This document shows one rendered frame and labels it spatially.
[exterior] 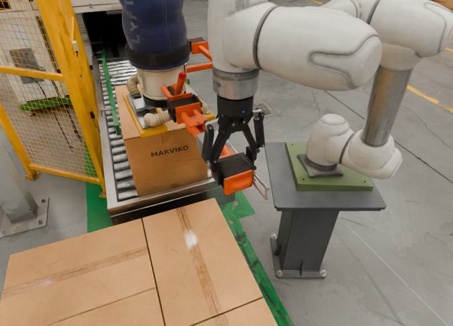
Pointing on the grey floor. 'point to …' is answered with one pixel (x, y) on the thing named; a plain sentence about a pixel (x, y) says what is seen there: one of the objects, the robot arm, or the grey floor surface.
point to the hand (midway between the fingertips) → (233, 168)
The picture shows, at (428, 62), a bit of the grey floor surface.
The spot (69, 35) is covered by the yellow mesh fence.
